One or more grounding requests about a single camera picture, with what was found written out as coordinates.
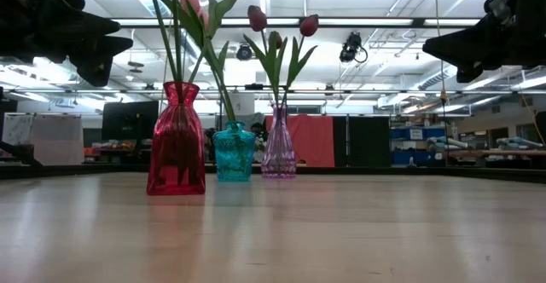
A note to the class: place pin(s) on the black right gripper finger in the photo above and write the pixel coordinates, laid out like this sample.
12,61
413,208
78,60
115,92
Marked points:
465,46
468,75

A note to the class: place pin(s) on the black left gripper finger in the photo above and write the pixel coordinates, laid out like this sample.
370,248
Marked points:
89,25
100,59

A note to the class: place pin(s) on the dark red artificial tulip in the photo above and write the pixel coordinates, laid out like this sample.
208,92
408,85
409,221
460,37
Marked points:
277,41
257,18
309,25

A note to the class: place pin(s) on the light blue robot arm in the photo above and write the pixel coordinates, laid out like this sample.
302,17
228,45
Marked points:
445,142
518,142

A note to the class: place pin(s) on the teal glass vase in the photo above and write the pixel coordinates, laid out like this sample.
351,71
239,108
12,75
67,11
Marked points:
234,155

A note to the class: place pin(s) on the purple ribbed glass vase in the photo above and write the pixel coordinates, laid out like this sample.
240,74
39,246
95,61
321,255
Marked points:
278,151

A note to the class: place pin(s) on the black monitor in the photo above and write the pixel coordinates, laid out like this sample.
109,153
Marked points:
130,121

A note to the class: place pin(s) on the wooden table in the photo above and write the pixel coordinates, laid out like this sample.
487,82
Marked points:
495,152

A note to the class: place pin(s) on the blue storage bin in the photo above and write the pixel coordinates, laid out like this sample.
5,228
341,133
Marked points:
401,134
409,158

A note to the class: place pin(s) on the white board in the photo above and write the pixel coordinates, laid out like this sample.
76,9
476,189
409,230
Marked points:
57,140

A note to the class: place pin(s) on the black overhead rig beam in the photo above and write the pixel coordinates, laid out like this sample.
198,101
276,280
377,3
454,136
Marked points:
362,20

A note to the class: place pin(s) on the black fabric panel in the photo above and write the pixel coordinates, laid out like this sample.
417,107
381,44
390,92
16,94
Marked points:
369,142

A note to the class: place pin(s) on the orange fabric panel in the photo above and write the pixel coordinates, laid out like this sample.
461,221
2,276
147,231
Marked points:
313,140

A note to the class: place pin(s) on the person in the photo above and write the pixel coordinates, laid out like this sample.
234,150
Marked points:
258,131

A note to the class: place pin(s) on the black overhead camera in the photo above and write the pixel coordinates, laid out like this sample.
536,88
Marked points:
350,46
244,53

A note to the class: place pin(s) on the black aluminium table frame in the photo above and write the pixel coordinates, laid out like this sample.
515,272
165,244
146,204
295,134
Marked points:
384,171

